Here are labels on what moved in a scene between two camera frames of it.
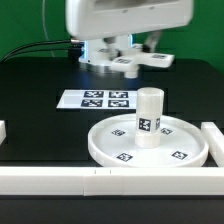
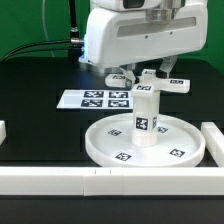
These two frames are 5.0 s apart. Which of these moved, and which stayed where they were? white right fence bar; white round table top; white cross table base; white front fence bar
Moved: white cross table base
Stayed: white round table top; white right fence bar; white front fence bar
